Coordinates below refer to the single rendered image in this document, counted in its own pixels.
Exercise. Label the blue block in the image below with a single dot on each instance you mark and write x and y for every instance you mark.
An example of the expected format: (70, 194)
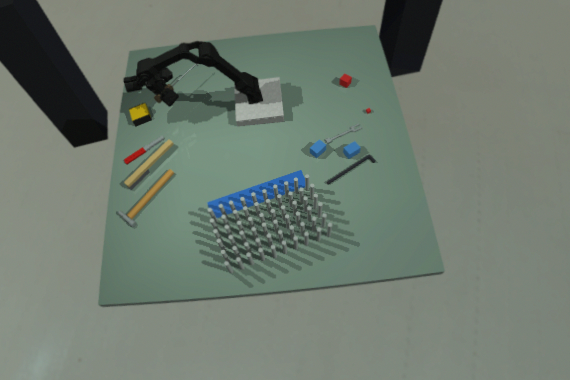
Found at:
(318, 148)
(352, 149)

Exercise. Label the red cube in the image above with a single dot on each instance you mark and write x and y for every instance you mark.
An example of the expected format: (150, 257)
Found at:
(345, 80)

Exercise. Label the blue tape strip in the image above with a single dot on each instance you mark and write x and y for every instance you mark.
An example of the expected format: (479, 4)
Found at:
(235, 197)

